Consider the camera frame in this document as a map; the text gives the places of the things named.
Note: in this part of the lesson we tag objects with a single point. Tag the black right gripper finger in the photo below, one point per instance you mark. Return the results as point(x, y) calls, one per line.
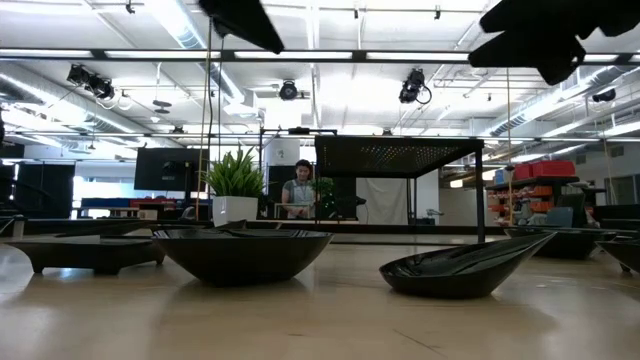
point(545, 17)
point(540, 55)

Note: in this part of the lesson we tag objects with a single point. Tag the glossy black teardrop plate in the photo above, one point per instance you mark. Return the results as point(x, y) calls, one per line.
point(570, 247)
point(625, 252)
point(450, 282)

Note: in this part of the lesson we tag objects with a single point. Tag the black pointed plate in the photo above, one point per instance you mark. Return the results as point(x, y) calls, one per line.
point(115, 231)

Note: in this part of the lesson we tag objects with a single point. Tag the large black bowl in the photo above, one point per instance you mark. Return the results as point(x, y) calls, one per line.
point(240, 260)

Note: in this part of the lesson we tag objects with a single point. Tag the black square mini plate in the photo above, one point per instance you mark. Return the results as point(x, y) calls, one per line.
point(85, 252)

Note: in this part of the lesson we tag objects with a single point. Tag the white LED light strip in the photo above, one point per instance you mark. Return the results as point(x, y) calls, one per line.
point(45, 52)
point(420, 56)
point(600, 57)
point(165, 54)
point(295, 55)

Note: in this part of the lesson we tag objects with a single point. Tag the large red storage bin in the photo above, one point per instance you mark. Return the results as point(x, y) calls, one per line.
point(552, 169)

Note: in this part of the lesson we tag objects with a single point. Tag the small red storage bin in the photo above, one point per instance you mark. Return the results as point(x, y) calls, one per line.
point(522, 172)

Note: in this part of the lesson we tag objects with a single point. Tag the black storage rack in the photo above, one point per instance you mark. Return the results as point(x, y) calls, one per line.
point(532, 180)

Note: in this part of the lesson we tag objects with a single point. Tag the blue storage bin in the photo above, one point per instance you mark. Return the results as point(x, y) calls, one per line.
point(499, 176)

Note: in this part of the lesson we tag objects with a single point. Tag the twin black ceiling spotlights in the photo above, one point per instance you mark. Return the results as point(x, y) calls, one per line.
point(100, 87)

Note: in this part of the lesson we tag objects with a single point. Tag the orange rack bin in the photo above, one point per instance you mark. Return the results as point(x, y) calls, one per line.
point(541, 191)
point(541, 206)

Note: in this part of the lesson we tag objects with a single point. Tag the green spiky plant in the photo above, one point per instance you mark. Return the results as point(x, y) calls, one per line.
point(235, 175)

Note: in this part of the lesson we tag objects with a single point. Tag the black monitor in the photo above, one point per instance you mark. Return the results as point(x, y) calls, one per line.
point(170, 170)

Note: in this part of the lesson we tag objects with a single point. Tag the black screen panel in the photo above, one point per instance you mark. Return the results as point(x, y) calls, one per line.
point(275, 182)

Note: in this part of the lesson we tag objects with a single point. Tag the blue-grey box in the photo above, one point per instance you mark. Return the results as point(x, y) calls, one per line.
point(559, 217)

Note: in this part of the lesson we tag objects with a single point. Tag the person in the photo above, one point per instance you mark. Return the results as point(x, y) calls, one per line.
point(299, 192)

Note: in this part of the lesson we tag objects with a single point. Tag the black perforated metal shelf riser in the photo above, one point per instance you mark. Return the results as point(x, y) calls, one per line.
point(390, 156)

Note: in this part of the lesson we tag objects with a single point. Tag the white square plant pot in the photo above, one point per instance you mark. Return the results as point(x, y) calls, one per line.
point(235, 210)

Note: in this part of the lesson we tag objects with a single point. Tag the small green leafy plant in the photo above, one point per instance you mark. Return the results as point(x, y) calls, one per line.
point(325, 192)

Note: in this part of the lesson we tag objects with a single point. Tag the red bench strip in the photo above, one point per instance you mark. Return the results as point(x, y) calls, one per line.
point(152, 203)

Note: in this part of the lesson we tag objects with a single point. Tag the small black footed plate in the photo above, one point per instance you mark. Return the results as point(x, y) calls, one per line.
point(180, 226)

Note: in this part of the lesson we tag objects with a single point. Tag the white cloth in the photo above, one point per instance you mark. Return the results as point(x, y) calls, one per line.
point(382, 200)

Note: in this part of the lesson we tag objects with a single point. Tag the black partition panel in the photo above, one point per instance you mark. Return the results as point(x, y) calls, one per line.
point(47, 190)

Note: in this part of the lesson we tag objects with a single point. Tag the small black ceiling camera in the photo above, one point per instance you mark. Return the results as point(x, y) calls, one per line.
point(604, 95)

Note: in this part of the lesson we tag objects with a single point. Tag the round black ceiling camera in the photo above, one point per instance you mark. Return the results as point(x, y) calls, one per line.
point(288, 90)

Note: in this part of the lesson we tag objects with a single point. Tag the black overhead frame bar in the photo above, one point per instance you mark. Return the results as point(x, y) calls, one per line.
point(357, 56)

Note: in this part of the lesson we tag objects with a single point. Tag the black camera stand frame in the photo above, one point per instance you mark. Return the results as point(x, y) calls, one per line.
point(300, 131)

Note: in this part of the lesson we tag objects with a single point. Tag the black table side rail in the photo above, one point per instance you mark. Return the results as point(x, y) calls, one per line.
point(400, 229)

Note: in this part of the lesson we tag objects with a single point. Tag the short grey post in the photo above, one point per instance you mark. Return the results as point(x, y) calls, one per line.
point(18, 227)

